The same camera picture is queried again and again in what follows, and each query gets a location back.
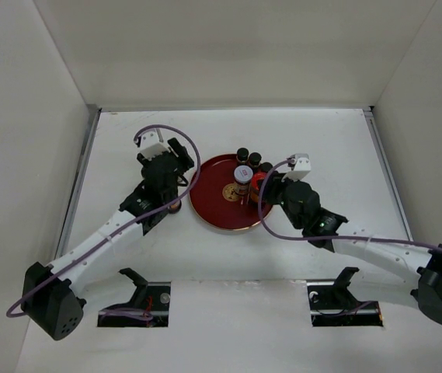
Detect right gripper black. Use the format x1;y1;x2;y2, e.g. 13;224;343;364
256;170;303;230

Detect red-lid sauce jar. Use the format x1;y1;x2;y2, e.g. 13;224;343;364
249;172;266;204
167;200;182;214

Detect black-cap spice bottle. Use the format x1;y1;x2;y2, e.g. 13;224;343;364
236;147;249;166
248;152;262;169
258;162;273;173

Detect white-lid jar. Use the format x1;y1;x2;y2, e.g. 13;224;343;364
233;165;253;195

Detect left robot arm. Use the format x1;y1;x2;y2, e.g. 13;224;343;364
20;131;195;341

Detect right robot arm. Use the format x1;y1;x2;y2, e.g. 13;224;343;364
259;173;442;325

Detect round red lacquer tray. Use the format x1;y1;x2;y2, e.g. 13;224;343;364
189;153;260;231

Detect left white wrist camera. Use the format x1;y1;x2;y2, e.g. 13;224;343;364
134;129;168;160

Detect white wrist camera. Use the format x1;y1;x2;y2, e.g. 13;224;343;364
134;129;168;160
284;153;311;182

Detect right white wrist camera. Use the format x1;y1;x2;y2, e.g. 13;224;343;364
284;153;311;182

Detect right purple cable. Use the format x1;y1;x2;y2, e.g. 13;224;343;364
258;157;442;267

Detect purple cable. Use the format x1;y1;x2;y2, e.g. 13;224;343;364
258;157;442;267
6;124;201;320

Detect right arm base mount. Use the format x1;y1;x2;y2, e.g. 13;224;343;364
306;267;383;327

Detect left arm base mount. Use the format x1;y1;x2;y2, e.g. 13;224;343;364
97;268;172;328

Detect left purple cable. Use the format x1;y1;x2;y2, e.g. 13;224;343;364
6;124;201;320

